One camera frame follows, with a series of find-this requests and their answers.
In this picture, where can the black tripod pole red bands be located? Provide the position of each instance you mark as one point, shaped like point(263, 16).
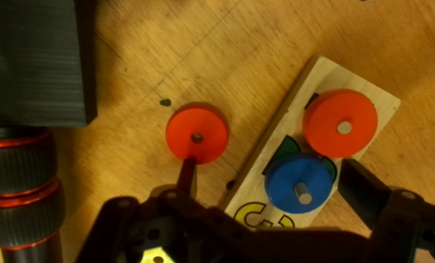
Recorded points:
point(23, 194)

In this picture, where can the black ribbed block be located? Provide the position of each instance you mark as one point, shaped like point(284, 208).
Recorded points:
point(33, 58)

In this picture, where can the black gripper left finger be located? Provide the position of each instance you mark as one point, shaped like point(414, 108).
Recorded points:
point(189, 175)

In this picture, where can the wooden peg stand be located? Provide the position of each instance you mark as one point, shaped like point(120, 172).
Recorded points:
point(344, 73)

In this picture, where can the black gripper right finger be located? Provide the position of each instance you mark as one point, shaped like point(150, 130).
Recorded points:
point(364, 190)

